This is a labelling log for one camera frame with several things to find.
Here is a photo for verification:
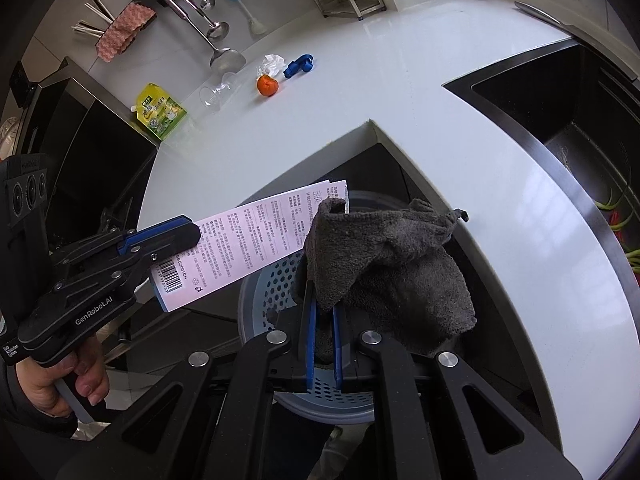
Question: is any dark grey cloth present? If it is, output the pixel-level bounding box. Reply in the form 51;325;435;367
302;197;477;358

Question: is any white chopsticks bundle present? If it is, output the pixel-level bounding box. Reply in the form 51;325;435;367
72;0;118;38

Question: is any pink textured dish cloth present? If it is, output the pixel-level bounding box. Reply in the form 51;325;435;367
95;2;156;64

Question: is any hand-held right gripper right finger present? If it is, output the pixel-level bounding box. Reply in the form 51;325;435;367
331;305;583;480

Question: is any yellow green seasoning pouch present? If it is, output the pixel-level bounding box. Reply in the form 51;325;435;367
131;83;188;141

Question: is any white plastic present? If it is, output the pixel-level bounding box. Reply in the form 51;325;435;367
256;53;287;78

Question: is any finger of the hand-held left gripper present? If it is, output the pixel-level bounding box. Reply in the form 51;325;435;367
50;215;202;271
52;252;163;306

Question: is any blue plastic clip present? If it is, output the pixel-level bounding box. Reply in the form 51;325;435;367
283;53;315;79

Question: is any steel ladle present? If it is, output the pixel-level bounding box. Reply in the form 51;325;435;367
167;0;230;40

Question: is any clear plastic cup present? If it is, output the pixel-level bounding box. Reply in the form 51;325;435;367
198;72;238;111

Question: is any black kitchen sink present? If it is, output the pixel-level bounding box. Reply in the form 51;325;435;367
442;42;640;346

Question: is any grey perforated waste bin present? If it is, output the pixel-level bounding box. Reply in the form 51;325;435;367
237;187;418;423

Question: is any person's left hand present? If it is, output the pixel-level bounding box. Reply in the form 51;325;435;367
15;337;111;418

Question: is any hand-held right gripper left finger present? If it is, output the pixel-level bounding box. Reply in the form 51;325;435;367
55;280;321;480

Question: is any blue white bottle brush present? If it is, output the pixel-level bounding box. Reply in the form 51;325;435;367
224;0;268;37

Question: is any long pink paper box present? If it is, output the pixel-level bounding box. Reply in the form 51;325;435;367
150;177;351;313

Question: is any black steel range hood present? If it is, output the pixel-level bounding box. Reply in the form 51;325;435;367
0;60;161;241

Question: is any steel slotted spatula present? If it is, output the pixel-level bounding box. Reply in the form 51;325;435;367
157;0;247;73

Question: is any steel kitchen knife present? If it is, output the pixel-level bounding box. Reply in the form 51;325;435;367
514;1;563;26

